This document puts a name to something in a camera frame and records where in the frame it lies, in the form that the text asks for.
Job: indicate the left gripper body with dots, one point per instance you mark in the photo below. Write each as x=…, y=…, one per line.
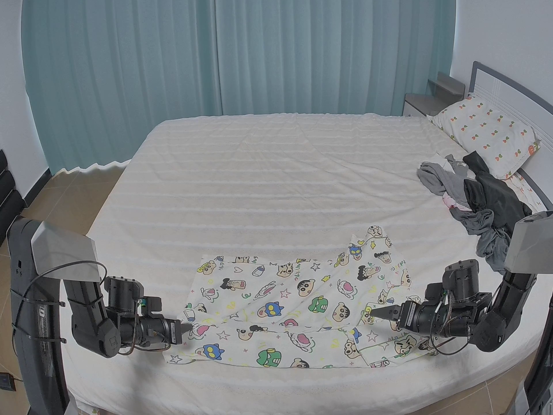
x=162, y=330

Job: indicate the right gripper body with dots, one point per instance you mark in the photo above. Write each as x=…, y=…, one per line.
x=414, y=317

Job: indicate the white printed pyjama top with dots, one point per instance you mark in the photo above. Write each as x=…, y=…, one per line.
x=302, y=309

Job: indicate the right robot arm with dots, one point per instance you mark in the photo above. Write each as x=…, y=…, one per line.
x=529, y=249

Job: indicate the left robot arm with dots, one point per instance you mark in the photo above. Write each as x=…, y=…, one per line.
x=56, y=249

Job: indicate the pile of clothes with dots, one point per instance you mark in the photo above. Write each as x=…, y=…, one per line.
x=488, y=193

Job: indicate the bed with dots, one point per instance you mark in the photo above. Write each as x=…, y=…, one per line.
x=281, y=180

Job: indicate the black power strip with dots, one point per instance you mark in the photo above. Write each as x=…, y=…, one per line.
x=6, y=381

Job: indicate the cream printed pillow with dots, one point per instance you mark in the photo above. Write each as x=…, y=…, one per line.
x=529, y=190

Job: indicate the white printed pillow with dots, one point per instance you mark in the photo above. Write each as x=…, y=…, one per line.
x=488, y=132

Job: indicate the grey bedside table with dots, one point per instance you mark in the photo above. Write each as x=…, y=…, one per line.
x=425, y=102

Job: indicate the blue-green curtain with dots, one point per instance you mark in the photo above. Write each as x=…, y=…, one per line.
x=337, y=41
x=121, y=67

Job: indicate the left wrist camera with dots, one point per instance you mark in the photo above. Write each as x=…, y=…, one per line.
x=151, y=306

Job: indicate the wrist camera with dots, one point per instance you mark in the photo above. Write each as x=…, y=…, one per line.
x=151, y=306
x=434, y=293

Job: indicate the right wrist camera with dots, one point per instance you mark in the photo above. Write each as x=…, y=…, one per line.
x=434, y=293

